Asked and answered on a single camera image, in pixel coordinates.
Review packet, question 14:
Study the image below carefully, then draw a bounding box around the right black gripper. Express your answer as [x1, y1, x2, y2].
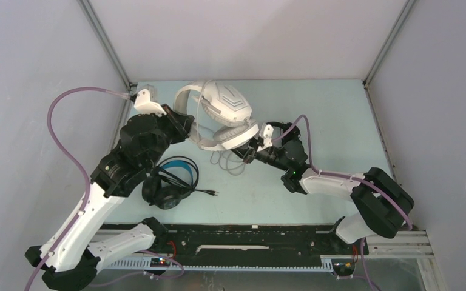
[221, 132, 290, 172]

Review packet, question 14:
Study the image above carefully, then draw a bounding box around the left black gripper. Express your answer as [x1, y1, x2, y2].
[143, 103, 194, 170]

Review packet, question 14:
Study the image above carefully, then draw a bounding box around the white gaming headset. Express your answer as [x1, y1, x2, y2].
[173, 81, 260, 165]

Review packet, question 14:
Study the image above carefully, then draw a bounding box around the black headset with blue band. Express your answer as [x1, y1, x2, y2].
[141, 155, 218, 210]

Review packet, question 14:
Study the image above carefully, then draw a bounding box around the small black on-ear headphones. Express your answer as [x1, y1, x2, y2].
[268, 121, 301, 144]

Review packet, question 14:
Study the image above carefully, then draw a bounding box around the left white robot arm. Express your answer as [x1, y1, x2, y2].
[25, 105, 194, 290]

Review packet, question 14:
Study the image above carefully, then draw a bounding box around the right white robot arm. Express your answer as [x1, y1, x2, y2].
[233, 139, 414, 253]

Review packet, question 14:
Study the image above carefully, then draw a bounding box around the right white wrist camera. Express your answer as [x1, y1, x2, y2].
[257, 123, 274, 152]

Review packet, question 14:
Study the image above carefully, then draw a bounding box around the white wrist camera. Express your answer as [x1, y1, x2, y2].
[257, 123, 274, 152]
[133, 85, 166, 116]

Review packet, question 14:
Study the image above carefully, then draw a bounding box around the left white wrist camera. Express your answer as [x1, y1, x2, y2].
[133, 85, 166, 116]

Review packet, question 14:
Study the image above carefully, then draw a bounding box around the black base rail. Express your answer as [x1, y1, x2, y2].
[148, 224, 369, 269]

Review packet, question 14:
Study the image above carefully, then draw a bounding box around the left aluminium frame post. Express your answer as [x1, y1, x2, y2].
[77, 0, 133, 90]

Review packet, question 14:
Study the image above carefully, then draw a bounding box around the aluminium frame post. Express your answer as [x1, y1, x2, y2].
[363, 0, 418, 89]
[77, 0, 133, 90]

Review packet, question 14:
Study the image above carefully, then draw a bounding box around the right aluminium frame post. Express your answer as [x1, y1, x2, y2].
[363, 0, 418, 89]

